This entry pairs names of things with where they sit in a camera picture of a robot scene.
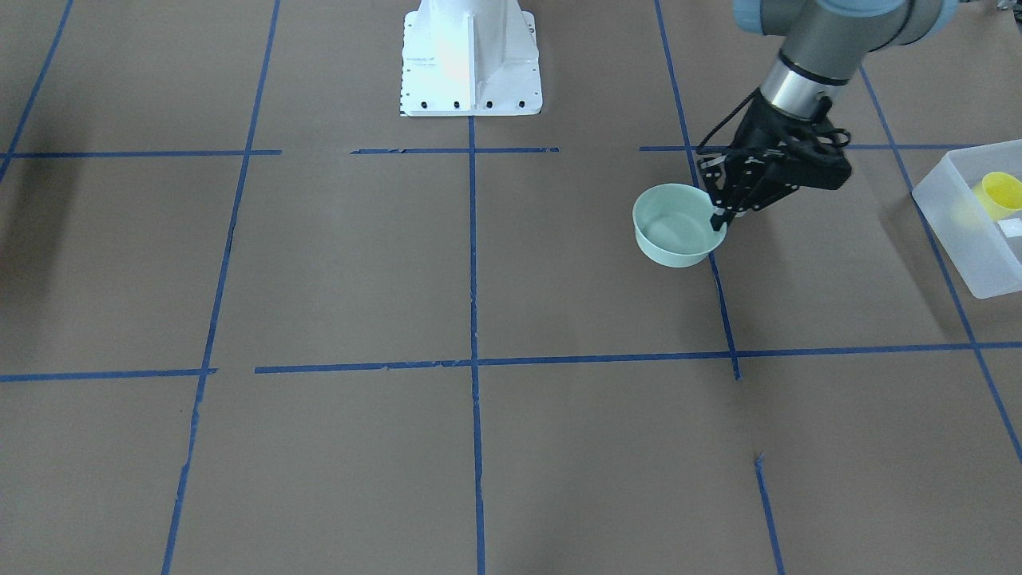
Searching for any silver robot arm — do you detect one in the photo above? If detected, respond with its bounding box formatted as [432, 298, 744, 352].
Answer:
[697, 1, 959, 232]

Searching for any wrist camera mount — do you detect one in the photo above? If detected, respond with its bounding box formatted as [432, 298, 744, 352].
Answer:
[782, 117, 853, 192]

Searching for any yellow plastic cup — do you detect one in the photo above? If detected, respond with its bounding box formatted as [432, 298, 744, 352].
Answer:
[972, 172, 1021, 222]

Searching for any mint green bowl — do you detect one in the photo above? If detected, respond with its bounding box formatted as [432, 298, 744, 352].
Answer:
[632, 183, 727, 268]

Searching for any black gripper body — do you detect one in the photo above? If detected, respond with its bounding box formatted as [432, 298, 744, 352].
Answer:
[696, 96, 807, 215]

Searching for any white camera pedestal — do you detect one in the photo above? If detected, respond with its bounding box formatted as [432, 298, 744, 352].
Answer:
[399, 1, 544, 117]

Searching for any clear plastic storage box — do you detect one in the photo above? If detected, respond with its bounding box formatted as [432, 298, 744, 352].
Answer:
[912, 141, 1021, 299]

